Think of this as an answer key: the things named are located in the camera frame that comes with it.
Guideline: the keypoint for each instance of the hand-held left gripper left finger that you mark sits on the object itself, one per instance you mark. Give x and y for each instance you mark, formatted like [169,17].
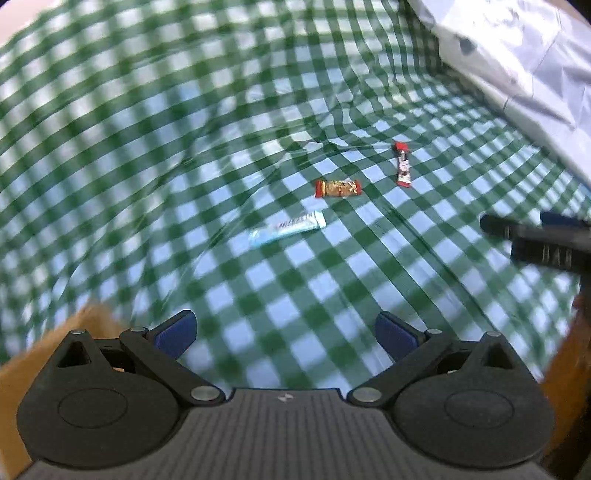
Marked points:
[175,332]

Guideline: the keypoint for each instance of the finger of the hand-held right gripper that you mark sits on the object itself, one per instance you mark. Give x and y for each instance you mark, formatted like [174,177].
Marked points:
[558,218]
[495,224]

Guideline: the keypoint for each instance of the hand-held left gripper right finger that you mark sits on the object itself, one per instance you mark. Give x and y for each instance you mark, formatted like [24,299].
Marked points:
[392,333]

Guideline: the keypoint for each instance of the small red white candy bar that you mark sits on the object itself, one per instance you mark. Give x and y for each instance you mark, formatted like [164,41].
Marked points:
[403,164]

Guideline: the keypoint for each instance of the white snack bar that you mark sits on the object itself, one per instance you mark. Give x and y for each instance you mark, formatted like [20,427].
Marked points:
[288,226]

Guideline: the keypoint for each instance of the orange yellow candy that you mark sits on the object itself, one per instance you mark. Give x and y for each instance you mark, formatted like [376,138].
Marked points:
[338,188]

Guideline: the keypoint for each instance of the cardboard box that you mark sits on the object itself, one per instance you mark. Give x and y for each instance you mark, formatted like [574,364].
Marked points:
[18,392]

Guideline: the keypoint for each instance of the green checkered blanket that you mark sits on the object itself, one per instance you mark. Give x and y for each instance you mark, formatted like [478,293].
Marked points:
[184,115]

